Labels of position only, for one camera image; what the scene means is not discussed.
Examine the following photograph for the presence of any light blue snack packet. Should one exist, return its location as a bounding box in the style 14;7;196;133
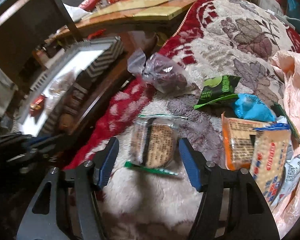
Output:
231;94;276;122

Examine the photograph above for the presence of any dark wooden chair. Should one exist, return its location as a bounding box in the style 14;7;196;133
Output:
0;0;83;92

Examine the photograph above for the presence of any wooden tea table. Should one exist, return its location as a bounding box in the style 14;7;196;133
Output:
76;0;197;37

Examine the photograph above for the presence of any clear round cookie packet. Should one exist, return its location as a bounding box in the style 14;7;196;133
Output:
124;114;188;177

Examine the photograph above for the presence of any orange snack box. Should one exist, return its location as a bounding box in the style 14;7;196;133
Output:
221;113;269;170

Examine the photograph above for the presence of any chevron pattern storage box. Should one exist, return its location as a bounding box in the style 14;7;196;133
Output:
12;36;124;137

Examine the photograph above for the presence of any dark wooden bench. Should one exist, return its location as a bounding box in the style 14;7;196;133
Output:
56;30;158;135

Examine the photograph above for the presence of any pink quilted blanket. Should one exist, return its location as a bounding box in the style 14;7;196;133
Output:
271;50;300;238

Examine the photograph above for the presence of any purple plastic snack bag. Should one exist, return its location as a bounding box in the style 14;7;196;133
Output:
127;49;191;94

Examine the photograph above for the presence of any dark green snack packet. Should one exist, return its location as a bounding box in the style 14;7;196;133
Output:
270;101;300;145

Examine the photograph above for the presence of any blue cracker pack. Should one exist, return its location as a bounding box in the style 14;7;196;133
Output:
250;123;291;205

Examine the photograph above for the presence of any white grey snack packet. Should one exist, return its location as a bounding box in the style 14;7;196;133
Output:
270;154;300;207

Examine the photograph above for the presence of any green black snack packet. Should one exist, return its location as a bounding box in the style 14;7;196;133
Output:
194;75;241;109

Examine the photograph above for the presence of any red gift box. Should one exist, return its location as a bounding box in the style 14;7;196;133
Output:
78;0;101;11

